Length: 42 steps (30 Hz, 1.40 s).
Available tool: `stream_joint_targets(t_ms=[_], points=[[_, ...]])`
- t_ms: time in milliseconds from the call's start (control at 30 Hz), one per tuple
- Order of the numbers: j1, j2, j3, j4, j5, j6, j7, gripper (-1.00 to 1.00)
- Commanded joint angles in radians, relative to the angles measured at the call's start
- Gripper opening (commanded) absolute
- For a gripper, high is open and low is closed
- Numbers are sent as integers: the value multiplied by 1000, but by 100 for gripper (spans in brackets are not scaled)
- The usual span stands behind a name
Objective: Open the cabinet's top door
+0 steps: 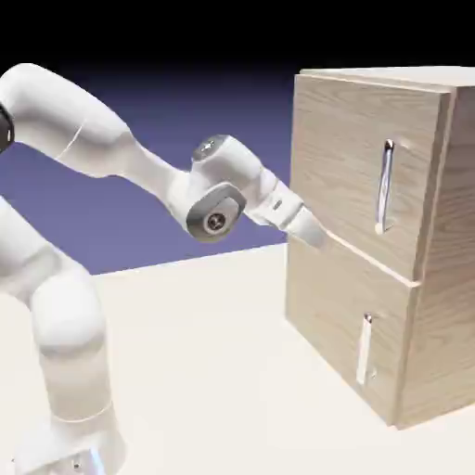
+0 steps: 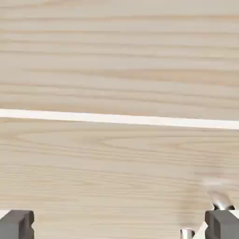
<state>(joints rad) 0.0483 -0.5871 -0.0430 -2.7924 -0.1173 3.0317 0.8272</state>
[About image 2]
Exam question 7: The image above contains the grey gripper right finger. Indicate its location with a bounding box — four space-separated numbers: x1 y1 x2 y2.
204 209 239 239

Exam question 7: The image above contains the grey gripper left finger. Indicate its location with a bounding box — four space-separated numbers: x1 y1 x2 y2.
0 209 35 239

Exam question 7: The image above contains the light wood cabinet door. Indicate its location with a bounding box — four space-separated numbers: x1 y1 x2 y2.
0 0 239 122
0 117 239 239

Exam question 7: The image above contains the light wood cabinet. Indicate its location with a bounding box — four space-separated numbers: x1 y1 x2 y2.
0 0 239 239

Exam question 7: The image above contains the curved silver metal handle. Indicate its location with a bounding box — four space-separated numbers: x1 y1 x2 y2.
179 175 236 239

